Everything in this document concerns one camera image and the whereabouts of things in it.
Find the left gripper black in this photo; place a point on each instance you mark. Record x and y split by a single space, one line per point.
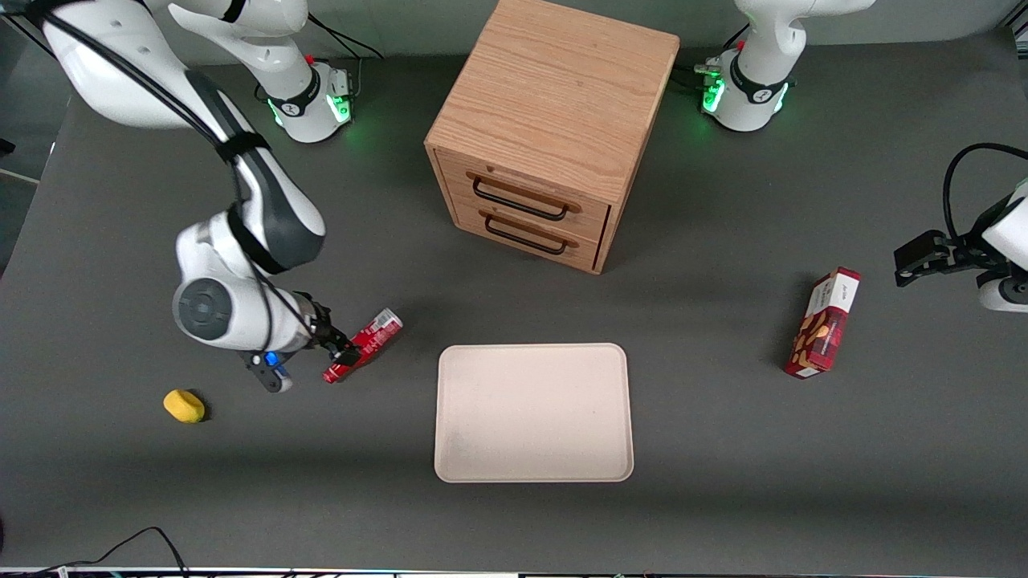
960 250

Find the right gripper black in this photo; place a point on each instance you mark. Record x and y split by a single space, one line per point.
322 327

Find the red coke bottle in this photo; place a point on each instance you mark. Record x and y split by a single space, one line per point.
377 331

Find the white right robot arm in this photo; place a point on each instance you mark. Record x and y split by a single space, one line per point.
265 209

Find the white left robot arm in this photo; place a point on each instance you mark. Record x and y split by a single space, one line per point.
755 88

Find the beige plastic tray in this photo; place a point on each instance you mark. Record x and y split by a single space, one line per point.
533 413

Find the red plaid cookie box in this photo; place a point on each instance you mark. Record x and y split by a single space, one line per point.
823 325

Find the yellow sponge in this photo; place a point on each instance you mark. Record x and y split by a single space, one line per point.
184 406

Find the wooden drawer cabinet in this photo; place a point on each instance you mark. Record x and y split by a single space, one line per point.
554 88

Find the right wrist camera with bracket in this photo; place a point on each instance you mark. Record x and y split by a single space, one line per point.
271 371

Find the left wrist camera white housing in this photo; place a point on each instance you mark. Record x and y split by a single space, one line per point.
1000 295

